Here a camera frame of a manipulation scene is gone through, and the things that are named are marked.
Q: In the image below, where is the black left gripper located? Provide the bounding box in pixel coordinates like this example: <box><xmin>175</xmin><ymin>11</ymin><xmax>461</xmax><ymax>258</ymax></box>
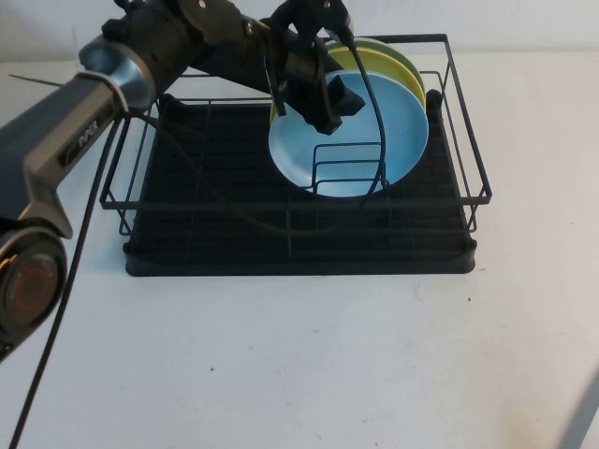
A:
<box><xmin>267</xmin><ymin>25</ymin><xmax>367</xmax><ymax>136</ymax></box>

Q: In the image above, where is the yellow plate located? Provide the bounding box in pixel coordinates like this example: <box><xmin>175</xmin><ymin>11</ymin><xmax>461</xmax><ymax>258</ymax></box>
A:
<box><xmin>270</xmin><ymin>45</ymin><xmax>427</xmax><ymax>123</ymax></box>

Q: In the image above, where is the blue plate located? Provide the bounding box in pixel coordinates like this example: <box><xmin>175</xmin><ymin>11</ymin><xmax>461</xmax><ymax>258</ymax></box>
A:
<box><xmin>268</xmin><ymin>70</ymin><xmax>430</xmax><ymax>199</ymax></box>

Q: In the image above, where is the green plate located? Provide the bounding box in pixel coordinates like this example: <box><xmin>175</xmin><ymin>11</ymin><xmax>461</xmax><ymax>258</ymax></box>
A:
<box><xmin>346</xmin><ymin>38</ymin><xmax>414</xmax><ymax>77</ymax></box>

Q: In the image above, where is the black plastic drip tray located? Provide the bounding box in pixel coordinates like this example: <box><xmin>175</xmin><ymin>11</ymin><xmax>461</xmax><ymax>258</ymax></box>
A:
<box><xmin>122</xmin><ymin>92</ymin><xmax>478</xmax><ymax>279</ymax></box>

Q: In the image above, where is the long thin black cable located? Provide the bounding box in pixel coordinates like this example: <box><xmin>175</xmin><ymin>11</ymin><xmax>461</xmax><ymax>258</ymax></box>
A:
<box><xmin>133</xmin><ymin>25</ymin><xmax>390</xmax><ymax>235</ymax></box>

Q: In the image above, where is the short black cable loop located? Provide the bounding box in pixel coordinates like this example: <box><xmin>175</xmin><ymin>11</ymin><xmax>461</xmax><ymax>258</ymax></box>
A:
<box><xmin>262</xmin><ymin>26</ymin><xmax>287</xmax><ymax>117</ymax></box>

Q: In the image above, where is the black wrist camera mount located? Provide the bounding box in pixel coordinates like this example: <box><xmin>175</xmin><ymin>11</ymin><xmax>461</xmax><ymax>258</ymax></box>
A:
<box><xmin>270</xmin><ymin>0</ymin><xmax>353</xmax><ymax>42</ymax></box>

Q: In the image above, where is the black wire dish rack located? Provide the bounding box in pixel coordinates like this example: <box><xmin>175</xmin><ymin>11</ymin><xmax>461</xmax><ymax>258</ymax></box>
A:
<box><xmin>99</xmin><ymin>32</ymin><xmax>493</xmax><ymax>238</ymax></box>

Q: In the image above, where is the thick black cable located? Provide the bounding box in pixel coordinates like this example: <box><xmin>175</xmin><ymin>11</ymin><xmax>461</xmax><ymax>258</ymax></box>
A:
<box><xmin>9</xmin><ymin>111</ymin><xmax>130</xmax><ymax>449</ymax></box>

